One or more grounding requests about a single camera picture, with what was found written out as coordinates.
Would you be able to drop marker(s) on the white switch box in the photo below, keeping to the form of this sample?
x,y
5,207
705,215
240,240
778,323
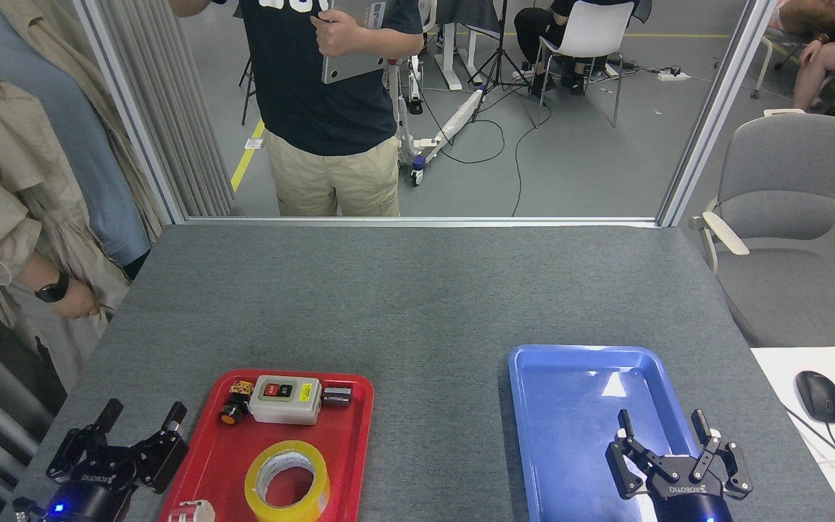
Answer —
x,y
283,409

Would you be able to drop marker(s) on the grey office chair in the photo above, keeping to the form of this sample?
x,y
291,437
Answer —
x,y
787,275

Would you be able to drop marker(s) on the black silver cylinder part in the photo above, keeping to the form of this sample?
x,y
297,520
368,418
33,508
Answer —
x,y
336,396

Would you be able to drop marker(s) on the yellow tape roll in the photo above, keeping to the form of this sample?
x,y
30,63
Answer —
x,y
258,482

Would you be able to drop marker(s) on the grey pleated panel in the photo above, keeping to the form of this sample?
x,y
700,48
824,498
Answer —
x,y
178,109

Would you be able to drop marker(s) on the silver horizontal rail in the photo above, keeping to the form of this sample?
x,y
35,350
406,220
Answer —
x,y
425,220

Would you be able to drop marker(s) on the white stand on wheels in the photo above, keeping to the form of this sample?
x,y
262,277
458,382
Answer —
x,y
454,119

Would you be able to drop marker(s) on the black wrist watch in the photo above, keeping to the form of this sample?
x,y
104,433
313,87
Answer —
x,y
53,290

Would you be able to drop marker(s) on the black tripod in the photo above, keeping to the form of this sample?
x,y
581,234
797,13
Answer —
x,y
499,54

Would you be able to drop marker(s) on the blue plastic tray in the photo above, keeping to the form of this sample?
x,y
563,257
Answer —
x,y
570,435

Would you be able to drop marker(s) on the white power strip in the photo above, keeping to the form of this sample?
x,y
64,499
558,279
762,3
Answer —
x,y
673,75

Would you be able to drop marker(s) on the person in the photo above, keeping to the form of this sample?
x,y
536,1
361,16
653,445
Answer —
x,y
316,101
834,61
4,181
537,29

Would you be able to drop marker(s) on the person's hand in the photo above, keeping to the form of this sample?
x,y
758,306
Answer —
x,y
78,301
812,52
341,35

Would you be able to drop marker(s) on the silver laptop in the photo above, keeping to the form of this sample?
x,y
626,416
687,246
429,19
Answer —
x,y
349,69

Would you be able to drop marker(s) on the black computer mouse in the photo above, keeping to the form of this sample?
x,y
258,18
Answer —
x,y
820,397

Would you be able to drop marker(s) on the white chair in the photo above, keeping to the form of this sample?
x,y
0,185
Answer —
x,y
595,32

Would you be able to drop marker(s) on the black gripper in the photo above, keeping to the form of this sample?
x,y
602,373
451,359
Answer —
x,y
88,493
686,504

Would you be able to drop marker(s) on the white desk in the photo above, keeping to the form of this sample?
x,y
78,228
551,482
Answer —
x,y
780,370

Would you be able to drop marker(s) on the silver post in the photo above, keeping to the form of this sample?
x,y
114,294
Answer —
x,y
715,109
135,123

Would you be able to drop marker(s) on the red plastic tray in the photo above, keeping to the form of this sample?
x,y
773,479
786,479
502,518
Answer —
x,y
207,464

